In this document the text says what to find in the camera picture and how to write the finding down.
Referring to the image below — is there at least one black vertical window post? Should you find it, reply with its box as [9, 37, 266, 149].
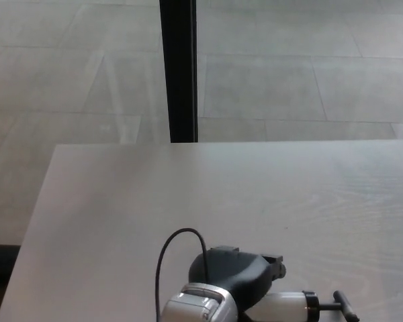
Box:
[159, 0, 199, 144]

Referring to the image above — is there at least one white air pump black handle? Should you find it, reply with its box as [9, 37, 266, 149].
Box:
[244, 290, 359, 322]

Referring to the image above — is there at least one dark baseboard strip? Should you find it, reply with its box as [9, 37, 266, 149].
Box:
[0, 244, 21, 286]

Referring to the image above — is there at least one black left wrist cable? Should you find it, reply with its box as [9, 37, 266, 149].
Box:
[154, 227, 210, 322]

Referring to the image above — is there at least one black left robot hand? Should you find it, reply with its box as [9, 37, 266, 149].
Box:
[187, 246, 287, 311]

